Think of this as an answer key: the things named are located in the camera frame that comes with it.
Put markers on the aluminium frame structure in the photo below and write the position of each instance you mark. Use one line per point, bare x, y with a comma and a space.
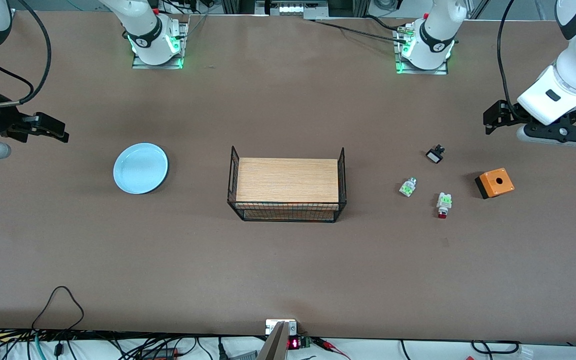
288, 9

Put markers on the red black clip lead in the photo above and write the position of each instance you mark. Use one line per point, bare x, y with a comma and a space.
324, 343

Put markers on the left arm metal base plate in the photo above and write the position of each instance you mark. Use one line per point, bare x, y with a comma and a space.
440, 71

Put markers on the silver metal bracket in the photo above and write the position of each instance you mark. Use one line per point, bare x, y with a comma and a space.
269, 326

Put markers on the red push button switch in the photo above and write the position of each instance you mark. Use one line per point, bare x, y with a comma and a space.
444, 202

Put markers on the light blue round plate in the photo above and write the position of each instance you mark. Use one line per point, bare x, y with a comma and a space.
140, 168

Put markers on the red digit display module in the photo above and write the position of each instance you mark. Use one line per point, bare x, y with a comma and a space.
294, 343

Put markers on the green push button switch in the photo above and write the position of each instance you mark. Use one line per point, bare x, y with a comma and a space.
407, 188

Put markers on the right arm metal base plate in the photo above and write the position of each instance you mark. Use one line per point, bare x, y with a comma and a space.
140, 65

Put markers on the black white push button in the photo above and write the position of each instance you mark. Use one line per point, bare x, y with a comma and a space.
434, 156

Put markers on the wooden board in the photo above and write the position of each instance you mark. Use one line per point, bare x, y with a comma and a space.
288, 180

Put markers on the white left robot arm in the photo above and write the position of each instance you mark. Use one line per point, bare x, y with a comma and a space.
435, 35

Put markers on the grey angled beam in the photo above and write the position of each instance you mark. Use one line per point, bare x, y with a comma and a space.
274, 347

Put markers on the orange button enclosure box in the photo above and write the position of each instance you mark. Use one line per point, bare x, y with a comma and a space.
497, 182

